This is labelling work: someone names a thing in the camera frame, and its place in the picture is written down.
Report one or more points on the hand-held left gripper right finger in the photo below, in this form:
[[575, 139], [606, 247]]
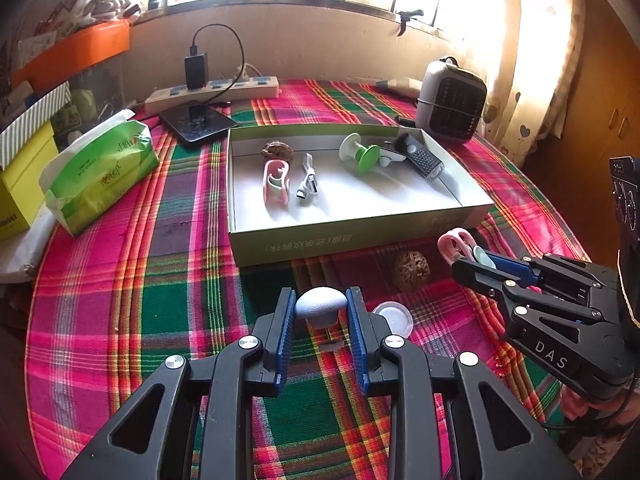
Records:
[[356, 340]]

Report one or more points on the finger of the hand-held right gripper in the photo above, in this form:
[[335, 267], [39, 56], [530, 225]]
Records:
[[510, 267], [475, 275]]

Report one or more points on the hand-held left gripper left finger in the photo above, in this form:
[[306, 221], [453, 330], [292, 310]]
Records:
[[286, 330]]

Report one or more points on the pink small case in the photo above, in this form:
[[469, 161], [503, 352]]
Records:
[[452, 242]]

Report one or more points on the white mushroom-shaped hook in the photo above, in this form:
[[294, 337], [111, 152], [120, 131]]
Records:
[[320, 305]]

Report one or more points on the green cardboard box tray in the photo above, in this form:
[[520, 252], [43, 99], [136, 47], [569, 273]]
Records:
[[350, 245]]

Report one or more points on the green and white suction holder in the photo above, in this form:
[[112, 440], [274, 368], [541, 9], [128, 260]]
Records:
[[367, 157]]

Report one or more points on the pink plastic clip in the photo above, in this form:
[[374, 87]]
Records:
[[272, 167]]

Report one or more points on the white candle in clear jar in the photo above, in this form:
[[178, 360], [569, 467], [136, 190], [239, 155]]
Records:
[[395, 317]]

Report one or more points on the brown walnut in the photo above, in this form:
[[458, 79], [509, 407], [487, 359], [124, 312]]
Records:
[[275, 151], [411, 270]]

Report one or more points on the floral cloth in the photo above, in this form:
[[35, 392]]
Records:
[[610, 445]]

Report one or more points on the black flashlight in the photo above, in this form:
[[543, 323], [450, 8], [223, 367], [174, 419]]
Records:
[[422, 160]]

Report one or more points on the plaid tablecloth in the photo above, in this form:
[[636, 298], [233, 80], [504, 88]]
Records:
[[150, 285]]

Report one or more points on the grey desk heater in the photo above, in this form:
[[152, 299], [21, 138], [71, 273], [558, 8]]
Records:
[[450, 105]]

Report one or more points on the wooden cabinet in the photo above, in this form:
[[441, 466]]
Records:
[[600, 110]]

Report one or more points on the grey cone-shaped item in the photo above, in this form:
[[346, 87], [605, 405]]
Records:
[[400, 85]]

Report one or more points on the heart print curtain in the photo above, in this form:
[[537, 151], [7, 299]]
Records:
[[540, 60]]

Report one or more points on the black phone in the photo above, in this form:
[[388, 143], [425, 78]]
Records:
[[197, 122]]

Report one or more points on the green tissue pack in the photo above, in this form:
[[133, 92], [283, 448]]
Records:
[[100, 175]]

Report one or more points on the white power strip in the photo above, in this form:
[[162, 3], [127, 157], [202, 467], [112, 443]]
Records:
[[250, 87]]

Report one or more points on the white plug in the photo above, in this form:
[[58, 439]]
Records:
[[247, 74]]

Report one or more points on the black window clip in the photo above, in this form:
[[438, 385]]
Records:
[[405, 20]]

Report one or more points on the white plastic bag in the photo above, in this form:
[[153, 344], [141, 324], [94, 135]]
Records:
[[25, 260]]

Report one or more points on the black charger block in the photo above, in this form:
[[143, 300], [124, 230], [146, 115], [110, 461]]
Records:
[[196, 72]]

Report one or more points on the clear plastic container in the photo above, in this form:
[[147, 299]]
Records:
[[95, 100]]

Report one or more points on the yellow box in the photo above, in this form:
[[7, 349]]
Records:
[[22, 180]]

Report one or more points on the striped box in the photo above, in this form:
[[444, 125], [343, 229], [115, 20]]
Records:
[[35, 115]]

